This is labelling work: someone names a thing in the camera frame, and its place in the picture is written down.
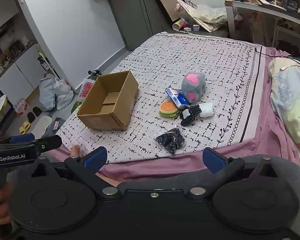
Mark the white yellow paper tube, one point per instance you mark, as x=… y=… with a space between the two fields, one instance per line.
x=179 y=24

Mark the pack of water bottles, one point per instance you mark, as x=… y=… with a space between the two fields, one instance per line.
x=21 y=108

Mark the white floor mat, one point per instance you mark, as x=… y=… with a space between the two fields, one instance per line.
x=41 y=126

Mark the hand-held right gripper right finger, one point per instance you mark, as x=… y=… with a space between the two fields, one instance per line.
x=213 y=161

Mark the white desk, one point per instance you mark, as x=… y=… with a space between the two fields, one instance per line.
x=231 y=20

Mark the small lilac box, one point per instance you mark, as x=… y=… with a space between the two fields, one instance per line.
x=196 y=28

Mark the burger plush toy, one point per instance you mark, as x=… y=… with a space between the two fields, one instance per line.
x=168 y=108

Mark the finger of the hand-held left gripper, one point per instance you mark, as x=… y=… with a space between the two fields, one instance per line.
x=22 y=138
x=50 y=142

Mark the brown cardboard box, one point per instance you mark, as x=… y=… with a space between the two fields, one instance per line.
x=100 y=118

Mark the black slipper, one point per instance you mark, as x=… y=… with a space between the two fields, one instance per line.
x=37 y=111
x=31 y=117

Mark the small white box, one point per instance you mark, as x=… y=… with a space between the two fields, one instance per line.
x=187 y=29

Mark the cream plastic bag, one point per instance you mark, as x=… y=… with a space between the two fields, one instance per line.
x=212 y=13

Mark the blue white tissue packet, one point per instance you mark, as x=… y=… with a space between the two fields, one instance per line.
x=177 y=97

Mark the red white printed bag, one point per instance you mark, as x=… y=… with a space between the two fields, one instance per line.
x=86 y=88

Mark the white patterned flat bag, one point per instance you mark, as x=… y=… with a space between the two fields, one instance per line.
x=190 y=8

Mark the person's bare leg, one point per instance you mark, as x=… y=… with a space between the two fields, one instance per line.
x=110 y=181

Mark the grey blue plastic bag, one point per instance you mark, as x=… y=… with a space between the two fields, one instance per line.
x=47 y=92

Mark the white grey shelf cabinet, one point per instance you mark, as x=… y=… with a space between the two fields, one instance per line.
x=22 y=72

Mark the white plastic bag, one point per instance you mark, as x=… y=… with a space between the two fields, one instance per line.
x=63 y=95

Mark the yellow slipper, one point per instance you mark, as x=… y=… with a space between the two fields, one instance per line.
x=25 y=127

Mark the yellow ruler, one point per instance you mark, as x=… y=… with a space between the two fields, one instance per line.
x=185 y=32

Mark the black item in clear bag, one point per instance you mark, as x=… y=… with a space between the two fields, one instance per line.
x=168 y=141

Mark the pink bed sheet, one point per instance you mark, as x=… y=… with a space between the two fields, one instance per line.
x=265 y=140

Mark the white foam block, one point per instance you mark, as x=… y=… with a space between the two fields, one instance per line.
x=207 y=110

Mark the pastel floral quilt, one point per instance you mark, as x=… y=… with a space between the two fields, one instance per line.
x=290 y=100

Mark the grey wardrobe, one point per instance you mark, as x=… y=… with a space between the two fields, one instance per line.
x=130 y=12

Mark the black white small toy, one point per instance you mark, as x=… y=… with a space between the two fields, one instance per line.
x=188 y=116

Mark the grey pink plush cube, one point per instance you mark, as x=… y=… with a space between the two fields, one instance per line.
x=192 y=90

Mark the person's left hand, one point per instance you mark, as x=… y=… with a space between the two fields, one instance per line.
x=1 y=200

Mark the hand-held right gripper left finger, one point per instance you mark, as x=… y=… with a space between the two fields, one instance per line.
x=95 y=158

